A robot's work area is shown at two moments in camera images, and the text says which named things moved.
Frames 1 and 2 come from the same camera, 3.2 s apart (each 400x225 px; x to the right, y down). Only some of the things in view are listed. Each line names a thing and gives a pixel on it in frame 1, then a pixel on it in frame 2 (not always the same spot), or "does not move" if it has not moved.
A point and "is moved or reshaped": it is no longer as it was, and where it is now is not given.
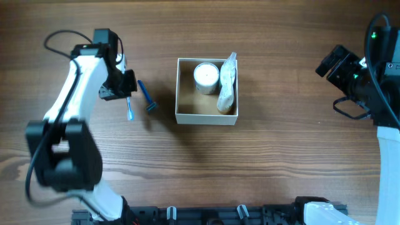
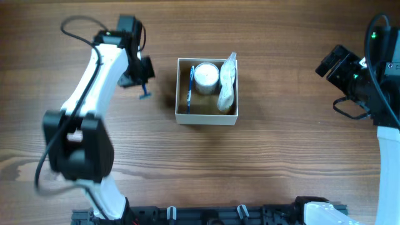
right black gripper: [339, 69] does not move
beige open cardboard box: [192, 107] does not move
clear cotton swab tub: [206, 75] does not move
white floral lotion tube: [227, 74] does not move
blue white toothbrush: [130, 116] to [189, 92]
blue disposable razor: [152, 104] is moved or reshaped
